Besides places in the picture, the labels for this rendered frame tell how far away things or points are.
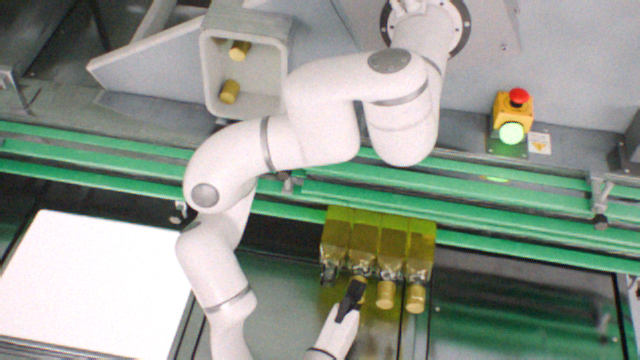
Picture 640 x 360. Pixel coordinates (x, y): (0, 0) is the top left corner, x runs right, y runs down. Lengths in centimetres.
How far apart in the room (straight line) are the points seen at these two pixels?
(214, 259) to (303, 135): 25
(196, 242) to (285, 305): 43
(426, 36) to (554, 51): 37
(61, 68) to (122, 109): 52
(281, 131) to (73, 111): 74
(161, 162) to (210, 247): 46
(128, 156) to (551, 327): 99
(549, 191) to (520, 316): 32
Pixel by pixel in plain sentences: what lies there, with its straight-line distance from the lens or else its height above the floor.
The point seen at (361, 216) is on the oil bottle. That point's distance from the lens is 138.
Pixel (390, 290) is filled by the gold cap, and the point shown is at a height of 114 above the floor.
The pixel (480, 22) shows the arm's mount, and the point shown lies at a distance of 117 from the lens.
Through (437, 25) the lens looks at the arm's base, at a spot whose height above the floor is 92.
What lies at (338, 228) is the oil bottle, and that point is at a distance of 135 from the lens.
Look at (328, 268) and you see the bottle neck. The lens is 131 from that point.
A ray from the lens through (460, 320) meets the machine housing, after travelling 150.
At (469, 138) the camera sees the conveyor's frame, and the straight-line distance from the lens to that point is 140.
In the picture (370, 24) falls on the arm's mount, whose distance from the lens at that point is 120.
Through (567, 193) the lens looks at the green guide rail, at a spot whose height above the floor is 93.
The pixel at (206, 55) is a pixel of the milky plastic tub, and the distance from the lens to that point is 135.
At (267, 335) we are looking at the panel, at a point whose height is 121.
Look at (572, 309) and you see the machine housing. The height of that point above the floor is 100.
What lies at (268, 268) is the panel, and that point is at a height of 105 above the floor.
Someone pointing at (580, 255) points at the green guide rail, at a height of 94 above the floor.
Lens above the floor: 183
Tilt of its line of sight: 40 degrees down
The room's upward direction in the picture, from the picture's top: 167 degrees counter-clockwise
